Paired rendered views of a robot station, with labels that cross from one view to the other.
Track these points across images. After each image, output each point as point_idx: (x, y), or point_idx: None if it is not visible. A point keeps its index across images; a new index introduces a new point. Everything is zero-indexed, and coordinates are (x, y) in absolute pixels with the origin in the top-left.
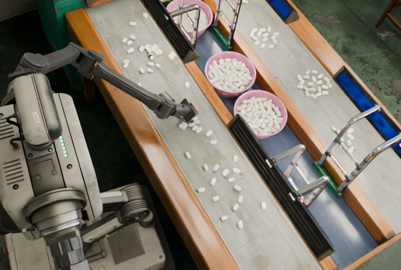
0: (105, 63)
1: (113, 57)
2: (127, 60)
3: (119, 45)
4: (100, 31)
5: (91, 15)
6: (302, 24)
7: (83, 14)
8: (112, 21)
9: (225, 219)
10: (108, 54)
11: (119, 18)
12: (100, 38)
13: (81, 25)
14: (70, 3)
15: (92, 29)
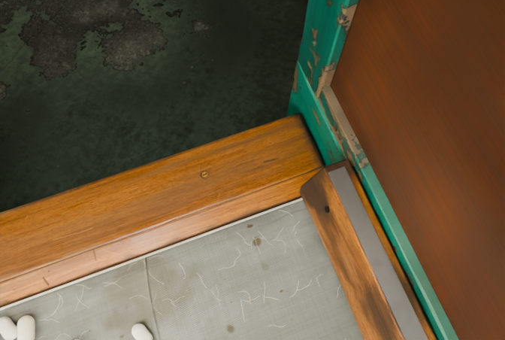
0: (22, 247)
1: (62, 278)
2: (22, 337)
3: (127, 311)
4: (207, 238)
5: (296, 210)
6: None
7: (288, 177)
8: (257, 289)
9: None
10: (67, 259)
11: (273, 323)
12: (162, 235)
13: (230, 167)
14: (317, 122)
15: (204, 207)
